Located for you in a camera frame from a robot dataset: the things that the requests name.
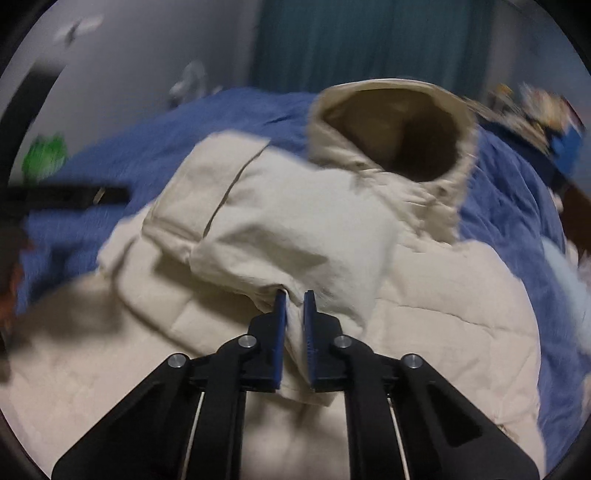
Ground cream trousers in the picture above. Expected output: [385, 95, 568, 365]
[0, 78, 548, 480]

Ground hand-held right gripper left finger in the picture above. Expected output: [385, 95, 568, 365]
[51, 290, 288, 480]

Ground teal curtain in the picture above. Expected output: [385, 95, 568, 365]
[249, 0, 496, 100]

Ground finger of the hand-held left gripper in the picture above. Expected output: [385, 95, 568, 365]
[0, 183, 131, 212]

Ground blue box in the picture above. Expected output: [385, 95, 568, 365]
[546, 124, 584, 182]

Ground green object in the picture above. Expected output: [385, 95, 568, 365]
[22, 133, 69, 180]

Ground blue fleece blanket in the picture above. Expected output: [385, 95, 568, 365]
[14, 85, 591, 472]

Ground bookshelf with books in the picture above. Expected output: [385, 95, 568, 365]
[487, 80, 583, 155]

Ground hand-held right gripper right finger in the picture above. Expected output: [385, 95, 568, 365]
[303, 290, 541, 480]

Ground wooden headboard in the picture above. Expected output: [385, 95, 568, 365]
[560, 182, 591, 243]

